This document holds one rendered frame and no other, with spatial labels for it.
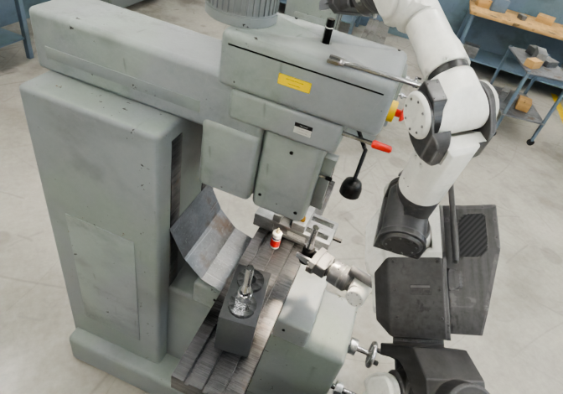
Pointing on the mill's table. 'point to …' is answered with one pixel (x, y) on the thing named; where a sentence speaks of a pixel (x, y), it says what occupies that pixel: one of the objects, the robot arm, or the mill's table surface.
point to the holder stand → (231, 340)
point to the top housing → (312, 71)
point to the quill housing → (286, 176)
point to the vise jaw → (305, 220)
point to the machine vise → (271, 221)
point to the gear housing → (285, 121)
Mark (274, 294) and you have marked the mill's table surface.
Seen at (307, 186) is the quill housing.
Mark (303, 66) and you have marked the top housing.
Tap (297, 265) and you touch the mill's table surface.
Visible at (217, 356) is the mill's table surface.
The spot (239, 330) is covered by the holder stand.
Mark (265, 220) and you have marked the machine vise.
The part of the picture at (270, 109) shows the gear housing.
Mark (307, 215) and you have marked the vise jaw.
